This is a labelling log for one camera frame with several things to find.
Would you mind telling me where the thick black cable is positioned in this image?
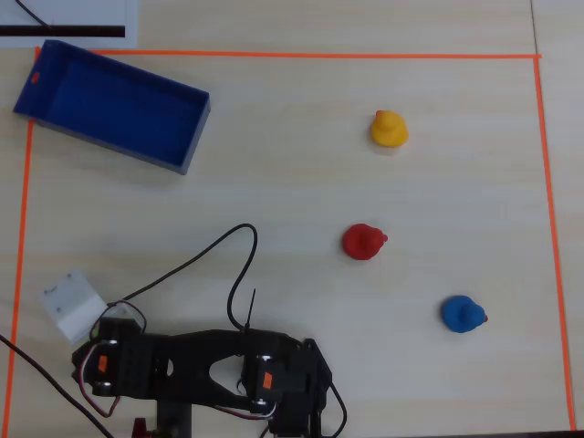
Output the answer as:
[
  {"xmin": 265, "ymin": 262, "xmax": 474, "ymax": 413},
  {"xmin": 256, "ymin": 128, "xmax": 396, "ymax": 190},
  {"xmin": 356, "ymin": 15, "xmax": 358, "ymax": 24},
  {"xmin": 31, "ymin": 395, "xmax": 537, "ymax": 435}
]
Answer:
[{"xmin": 0, "ymin": 334, "xmax": 116, "ymax": 438}]

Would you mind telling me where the thin black camera cable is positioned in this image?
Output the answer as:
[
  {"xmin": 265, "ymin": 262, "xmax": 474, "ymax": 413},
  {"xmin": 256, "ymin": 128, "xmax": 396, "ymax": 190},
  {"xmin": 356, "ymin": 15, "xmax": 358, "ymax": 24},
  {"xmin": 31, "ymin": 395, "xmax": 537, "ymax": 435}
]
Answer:
[{"xmin": 106, "ymin": 223, "xmax": 259, "ymax": 332}]

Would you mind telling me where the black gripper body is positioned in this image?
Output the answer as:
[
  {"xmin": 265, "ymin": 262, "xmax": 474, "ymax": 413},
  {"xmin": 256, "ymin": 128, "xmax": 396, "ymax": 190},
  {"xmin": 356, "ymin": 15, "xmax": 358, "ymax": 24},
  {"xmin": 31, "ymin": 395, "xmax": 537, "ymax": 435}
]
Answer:
[{"xmin": 93, "ymin": 316, "xmax": 148, "ymax": 348}]

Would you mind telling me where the blue plastic box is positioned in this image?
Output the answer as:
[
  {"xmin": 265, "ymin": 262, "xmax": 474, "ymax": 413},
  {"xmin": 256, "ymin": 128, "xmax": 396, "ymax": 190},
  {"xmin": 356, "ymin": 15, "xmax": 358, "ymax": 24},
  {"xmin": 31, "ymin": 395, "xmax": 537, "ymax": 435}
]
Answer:
[{"xmin": 12, "ymin": 38, "xmax": 213, "ymax": 177}]

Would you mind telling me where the red rubber duck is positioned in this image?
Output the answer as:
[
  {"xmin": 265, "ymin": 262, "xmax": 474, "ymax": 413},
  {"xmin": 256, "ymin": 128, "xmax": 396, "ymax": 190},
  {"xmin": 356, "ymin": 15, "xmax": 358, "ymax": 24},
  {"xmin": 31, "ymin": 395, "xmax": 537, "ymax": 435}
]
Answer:
[{"xmin": 341, "ymin": 222, "xmax": 390, "ymax": 262}]

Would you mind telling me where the yellow rubber duck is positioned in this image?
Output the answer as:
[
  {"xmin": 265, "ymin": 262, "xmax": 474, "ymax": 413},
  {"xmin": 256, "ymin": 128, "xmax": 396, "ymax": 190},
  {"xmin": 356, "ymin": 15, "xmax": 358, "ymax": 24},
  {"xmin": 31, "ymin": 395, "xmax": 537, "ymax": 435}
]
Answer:
[{"xmin": 370, "ymin": 109, "xmax": 410, "ymax": 149}]

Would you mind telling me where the black zip tie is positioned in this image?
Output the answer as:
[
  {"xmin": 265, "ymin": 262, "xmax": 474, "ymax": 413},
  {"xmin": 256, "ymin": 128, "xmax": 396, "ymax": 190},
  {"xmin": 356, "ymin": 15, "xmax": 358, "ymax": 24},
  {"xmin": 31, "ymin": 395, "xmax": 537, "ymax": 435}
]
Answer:
[{"xmin": 245, "ymin": 287, "xmax": 257, "ymax": 330}]

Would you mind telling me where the orange tape strip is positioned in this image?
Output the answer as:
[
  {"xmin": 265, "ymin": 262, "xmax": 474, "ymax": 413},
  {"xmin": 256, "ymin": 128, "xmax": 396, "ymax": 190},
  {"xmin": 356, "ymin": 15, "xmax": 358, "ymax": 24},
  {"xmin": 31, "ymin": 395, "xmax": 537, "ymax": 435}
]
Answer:
[
  {"xmin": 34, "ymin": 46, "xmax": 543, "ymax": 60},
  {"xmin": 532, "ymin": 55, "xmax": 577, "ymax": 431},
  {"xmin": 2, "ymin": 121, "xmax": 36, "ymax": 438}
]

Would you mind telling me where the blue rubber duck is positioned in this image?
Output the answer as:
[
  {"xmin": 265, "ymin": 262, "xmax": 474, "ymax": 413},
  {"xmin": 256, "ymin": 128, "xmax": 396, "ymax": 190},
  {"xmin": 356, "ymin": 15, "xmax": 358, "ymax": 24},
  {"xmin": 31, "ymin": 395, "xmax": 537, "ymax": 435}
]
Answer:
[{"xmin": 440, "ymin": 294, "xmax": 489, "ymax": 336}]

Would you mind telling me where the white paper with black bar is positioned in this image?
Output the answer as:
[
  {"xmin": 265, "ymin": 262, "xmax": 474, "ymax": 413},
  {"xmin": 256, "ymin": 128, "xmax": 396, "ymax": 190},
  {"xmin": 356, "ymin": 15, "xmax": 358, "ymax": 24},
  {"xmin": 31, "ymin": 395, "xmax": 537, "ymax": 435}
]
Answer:
[{"xmin": 0, "ymin": 0, "xmax": 139, "ymax": 49}]

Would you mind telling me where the black stand post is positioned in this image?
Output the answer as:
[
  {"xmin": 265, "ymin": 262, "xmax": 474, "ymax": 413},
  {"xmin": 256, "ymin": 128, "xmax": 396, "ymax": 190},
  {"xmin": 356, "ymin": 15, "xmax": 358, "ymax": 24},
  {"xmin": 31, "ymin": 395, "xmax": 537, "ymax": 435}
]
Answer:
[{"xmin": 156, "ymin": 400, "xmax": 193, "ymax": 438}]

